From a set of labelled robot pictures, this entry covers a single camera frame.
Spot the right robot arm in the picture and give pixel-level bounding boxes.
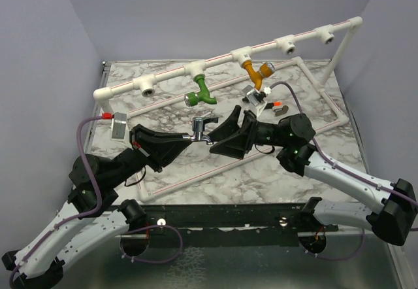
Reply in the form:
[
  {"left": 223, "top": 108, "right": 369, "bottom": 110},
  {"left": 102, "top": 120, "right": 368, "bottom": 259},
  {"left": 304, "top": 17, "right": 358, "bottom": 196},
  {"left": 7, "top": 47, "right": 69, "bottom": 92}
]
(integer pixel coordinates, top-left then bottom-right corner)
[{"left": 208, "top": 105, "right": 417, "bottom": 246}]

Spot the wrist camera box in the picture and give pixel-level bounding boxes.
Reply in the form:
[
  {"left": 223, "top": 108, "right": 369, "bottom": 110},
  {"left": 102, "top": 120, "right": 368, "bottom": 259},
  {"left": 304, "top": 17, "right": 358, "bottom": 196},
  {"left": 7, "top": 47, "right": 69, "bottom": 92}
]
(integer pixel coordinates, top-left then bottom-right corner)
[
  {"left": 110, "top": 112, "right": 127, "bottom": 141},
  {"left": 242, "top": 85, "right": 272, "bottom": 118}
]

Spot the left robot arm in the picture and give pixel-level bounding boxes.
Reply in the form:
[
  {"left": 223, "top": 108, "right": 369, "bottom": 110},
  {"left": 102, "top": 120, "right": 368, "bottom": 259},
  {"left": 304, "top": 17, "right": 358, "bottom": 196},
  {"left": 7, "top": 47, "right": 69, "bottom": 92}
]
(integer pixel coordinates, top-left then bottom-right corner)
[{"left": 1, "top": 124, "right": 192, "bottom": 288}]

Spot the black mounting rail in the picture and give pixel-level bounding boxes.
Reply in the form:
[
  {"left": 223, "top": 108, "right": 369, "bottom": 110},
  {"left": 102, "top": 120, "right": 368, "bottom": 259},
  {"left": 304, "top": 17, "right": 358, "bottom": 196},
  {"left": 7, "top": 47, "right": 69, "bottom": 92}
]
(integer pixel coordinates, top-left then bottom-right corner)
[{"left": 122, "top": 202, "right": 325, "bottom": 249}]

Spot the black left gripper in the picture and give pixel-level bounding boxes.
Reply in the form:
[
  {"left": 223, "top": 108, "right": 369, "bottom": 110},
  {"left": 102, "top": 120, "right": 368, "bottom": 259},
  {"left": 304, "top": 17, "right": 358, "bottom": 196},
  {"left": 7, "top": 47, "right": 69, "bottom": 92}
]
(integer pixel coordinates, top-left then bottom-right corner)
[{"left": 108, "top": 123, "right": 193, "bottom": 188}]

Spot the white PVC pipe frame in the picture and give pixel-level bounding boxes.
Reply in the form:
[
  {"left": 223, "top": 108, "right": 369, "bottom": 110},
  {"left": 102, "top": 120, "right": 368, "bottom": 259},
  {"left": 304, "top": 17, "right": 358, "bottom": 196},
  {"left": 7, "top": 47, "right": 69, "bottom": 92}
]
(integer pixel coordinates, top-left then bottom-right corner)
[{"left": 93, "top": 16, "right": 362, "bottom": 202}]

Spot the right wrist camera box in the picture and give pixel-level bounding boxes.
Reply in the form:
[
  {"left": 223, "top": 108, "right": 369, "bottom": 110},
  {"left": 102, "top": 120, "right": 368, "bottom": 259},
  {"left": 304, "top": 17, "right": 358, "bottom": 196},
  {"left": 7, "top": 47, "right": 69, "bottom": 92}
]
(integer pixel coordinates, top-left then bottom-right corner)
[{"left": 242, "top": 85, "right": 272, "bottom": 118}]

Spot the green plastic faucet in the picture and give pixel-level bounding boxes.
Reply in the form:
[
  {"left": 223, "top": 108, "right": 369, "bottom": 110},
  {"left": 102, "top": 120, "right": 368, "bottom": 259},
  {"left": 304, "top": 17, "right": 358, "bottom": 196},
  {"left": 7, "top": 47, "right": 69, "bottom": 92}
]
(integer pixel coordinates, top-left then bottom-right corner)
[{"left": 184, "top": 74, "right": 217, "bottom": 107}]

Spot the orange plastic faucet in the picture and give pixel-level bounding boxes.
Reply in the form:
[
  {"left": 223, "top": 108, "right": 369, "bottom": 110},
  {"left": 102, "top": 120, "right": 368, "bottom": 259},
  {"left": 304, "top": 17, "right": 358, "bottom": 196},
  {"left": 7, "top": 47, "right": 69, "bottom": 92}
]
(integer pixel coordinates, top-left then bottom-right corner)
[{"left": 242, "top": 60, "right": 276, "bottom": 90}]

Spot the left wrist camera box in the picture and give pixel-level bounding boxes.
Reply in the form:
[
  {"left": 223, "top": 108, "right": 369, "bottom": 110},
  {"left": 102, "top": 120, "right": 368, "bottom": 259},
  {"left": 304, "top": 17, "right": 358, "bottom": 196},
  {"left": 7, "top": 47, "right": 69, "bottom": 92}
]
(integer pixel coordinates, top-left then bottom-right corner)
[{"left": 110, "top": 112, "right": 127, "bottom": 141}]

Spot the chrome metal faucet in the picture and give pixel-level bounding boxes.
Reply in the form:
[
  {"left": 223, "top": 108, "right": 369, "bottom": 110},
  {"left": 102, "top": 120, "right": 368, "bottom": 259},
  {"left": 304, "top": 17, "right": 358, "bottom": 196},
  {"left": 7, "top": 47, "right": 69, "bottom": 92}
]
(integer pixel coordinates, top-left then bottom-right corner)
[{"left": 182, "top": 116, "right": 219, "bottom": 145}]

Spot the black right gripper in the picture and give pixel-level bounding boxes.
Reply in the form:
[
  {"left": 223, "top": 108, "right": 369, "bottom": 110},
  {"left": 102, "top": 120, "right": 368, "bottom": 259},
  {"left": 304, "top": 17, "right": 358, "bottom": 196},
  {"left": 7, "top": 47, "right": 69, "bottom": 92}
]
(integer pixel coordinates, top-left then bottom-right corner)
[{"left": 204, "top": 105, "right": 289, "bottom": 159}]

